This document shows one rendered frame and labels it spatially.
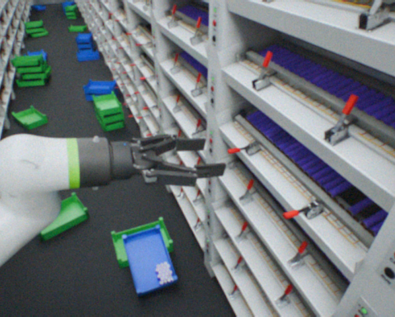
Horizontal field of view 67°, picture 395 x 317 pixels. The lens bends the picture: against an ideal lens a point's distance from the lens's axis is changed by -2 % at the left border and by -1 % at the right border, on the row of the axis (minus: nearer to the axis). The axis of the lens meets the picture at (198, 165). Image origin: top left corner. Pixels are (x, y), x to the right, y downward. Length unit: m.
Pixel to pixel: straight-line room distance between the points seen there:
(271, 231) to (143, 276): 0.88
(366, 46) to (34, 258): 1.80
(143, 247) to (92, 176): 1.17
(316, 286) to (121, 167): 0.57
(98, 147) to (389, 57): 0.47
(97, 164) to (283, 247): 0.58
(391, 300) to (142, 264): 1.25
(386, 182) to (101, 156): 0.47
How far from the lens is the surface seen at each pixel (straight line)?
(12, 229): 0.64
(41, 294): 1.79
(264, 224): 0.97
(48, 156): 0.55
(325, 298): 0.86
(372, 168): 0.58
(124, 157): 0.57
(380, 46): 0.52
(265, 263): 1.11
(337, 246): 0.70
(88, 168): 0.55
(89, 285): 1.73
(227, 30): 0.92
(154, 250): 1.69
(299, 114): 0.69
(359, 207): 0.74
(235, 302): 1.49
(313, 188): 0.76
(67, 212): 2.11
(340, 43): 0.58
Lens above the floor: 1.40
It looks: 37 degrees down
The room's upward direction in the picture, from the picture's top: straight up
